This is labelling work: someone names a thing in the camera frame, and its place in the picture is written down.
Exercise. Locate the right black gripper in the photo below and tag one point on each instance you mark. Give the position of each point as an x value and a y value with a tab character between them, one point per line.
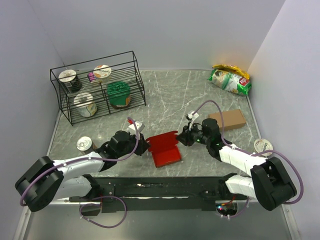
186	134

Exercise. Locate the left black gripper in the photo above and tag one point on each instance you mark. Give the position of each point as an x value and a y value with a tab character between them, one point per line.
142	145

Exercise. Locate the red paper box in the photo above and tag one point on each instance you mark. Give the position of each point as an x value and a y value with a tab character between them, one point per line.
164	149

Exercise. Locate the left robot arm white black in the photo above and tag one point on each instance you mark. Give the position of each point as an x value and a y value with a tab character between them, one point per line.
47	180

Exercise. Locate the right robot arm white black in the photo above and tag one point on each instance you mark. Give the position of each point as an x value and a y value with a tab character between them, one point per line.
245	160

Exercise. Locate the brown cardboard box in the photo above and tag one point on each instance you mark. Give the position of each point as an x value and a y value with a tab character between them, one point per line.
232	119

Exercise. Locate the green lidded jar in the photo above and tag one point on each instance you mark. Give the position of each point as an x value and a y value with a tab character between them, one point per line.
119	94

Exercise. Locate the metal tin can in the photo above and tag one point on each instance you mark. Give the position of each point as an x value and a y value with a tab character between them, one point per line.
85	145

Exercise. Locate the green chips bag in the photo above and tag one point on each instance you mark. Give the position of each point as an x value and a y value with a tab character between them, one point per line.
230	82

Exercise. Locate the white cup lower shelf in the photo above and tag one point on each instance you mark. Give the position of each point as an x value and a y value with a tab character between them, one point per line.
85	104

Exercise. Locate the yellow chips bag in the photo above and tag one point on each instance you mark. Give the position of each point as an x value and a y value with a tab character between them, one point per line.
232	69

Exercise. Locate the white yogurt cup orange label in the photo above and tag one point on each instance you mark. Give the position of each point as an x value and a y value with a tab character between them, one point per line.
102	73

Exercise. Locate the small purple white cup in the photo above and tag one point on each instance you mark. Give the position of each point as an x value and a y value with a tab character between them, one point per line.
91	77

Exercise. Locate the foil lid dark cup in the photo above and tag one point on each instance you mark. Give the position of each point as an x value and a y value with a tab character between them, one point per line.
70	81

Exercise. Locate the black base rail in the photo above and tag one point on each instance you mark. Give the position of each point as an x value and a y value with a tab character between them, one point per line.
158	193

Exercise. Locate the black wire rack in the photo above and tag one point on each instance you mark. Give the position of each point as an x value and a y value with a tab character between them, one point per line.
124	67

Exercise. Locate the aluminium frame rail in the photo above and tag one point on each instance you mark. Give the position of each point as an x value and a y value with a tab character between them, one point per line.
48	180

